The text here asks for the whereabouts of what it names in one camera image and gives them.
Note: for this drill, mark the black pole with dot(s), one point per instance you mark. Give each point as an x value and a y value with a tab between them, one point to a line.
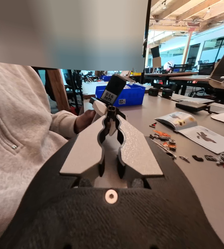
147	29

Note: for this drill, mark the lego instruction booklet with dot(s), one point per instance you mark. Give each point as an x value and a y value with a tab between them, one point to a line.
197	134

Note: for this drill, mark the grey cross-hole lego connector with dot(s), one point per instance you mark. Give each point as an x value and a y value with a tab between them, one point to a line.
173	149

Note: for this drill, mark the light grey lego pin connector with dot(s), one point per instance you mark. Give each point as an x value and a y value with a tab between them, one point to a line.
219	162

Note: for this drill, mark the large orange lego flame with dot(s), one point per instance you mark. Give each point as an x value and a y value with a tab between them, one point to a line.
161	133

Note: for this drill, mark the light grey T-shaped lego piece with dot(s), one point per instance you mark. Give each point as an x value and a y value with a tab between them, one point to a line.
184	158

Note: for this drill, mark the black lego engine block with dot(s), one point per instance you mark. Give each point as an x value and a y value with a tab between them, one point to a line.
164	138

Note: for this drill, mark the blue plastic bin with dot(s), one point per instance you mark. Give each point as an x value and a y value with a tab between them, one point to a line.
131	97

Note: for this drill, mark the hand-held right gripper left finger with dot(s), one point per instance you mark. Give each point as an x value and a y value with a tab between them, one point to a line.
81	155

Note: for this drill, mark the black lego connector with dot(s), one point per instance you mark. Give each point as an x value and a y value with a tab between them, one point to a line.
152	136

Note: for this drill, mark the person's grey hoodie torso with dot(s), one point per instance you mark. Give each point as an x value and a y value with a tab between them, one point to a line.
16	136

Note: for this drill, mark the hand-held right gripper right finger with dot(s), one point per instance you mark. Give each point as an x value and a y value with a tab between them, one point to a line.
141	153

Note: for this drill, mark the dark grey lego plate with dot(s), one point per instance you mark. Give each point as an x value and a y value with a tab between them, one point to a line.
210	157

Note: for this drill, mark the wooden post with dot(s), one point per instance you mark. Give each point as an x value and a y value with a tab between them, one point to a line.
57	89

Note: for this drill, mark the orange skull lego tile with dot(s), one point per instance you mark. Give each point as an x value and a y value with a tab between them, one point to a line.
169	145

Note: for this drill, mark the black curved lego piece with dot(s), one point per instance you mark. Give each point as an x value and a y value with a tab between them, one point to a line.
197	158

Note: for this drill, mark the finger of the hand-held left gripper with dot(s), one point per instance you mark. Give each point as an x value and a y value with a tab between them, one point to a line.
99	109
113	130

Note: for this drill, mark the dark grey lego motorcycle frame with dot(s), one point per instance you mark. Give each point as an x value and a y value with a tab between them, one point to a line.
112	109

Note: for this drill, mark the small black charger box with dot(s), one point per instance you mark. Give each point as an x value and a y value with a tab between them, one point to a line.
153	92
167	93

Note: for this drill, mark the wooden office desk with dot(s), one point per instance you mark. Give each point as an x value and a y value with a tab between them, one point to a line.
168	74

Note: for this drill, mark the person's left forearm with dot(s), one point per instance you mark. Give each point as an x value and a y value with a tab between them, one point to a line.
63	122

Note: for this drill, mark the flat grey lego wheel hub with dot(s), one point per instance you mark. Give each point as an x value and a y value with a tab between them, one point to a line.
172	141

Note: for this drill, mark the person's left hand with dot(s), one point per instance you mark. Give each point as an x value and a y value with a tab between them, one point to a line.
84	120

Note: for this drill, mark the orange steel column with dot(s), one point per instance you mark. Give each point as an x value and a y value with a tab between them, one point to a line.
188	42

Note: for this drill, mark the flat black box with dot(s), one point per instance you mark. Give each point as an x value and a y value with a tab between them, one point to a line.
190	106

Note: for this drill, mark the red black lego piece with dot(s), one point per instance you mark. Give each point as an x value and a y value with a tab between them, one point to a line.
153	124

